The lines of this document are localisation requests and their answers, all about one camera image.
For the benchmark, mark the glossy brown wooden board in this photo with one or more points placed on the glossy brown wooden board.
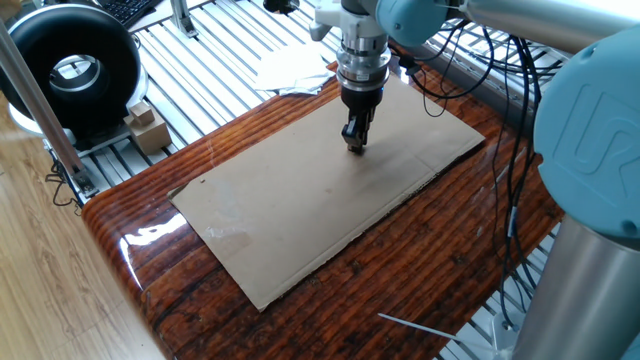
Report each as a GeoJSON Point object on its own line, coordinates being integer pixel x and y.
{"type": "Point", "coordinates": [400, 280]}

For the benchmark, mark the brown cardboard sheet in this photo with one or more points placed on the brown cardboard sheet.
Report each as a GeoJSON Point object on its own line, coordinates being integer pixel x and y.
{"type": "Point", "coordinates": [300, 210]}

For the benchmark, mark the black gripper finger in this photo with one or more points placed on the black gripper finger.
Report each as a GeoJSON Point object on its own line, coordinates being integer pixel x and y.
{"type": "Point", "coordinates": [365, 131]}
{"type": "Point", "coordinates": [351, 131]}

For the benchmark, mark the large light wooden block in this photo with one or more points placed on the large light wooden block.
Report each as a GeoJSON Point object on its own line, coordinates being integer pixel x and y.
{"type": "Point", "coordinates": [150, 136]}

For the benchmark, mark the black keyboard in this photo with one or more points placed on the black keyboard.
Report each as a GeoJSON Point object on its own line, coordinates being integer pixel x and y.
{"type": "Point", "coordinates": [127, 10]}

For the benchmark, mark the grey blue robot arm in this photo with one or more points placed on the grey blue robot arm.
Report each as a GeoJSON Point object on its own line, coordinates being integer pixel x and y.
{"type": "Point", "coordinates": [590, 150]}

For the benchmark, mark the white crumpled cloth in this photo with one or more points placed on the white crumpled cloth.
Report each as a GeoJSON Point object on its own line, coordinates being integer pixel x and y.
{"type": "Point", "coordinates": [292, 70]}

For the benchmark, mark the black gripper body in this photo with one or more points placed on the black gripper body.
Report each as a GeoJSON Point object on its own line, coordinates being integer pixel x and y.
{"type": "Point", "coordinates": [362, 100]}

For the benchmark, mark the aluminium frame profile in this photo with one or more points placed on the aluminium frame profile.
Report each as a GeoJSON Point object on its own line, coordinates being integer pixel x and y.
{"type": "Point", "coordinates": [40, 115]}
{"type": "Point", "coordinates": [182, 17]}

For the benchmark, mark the medium light wooden block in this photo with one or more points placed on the medium light wooden block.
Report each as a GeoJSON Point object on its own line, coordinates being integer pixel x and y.
{"type": "Point", "coordinates": [142, 114]}

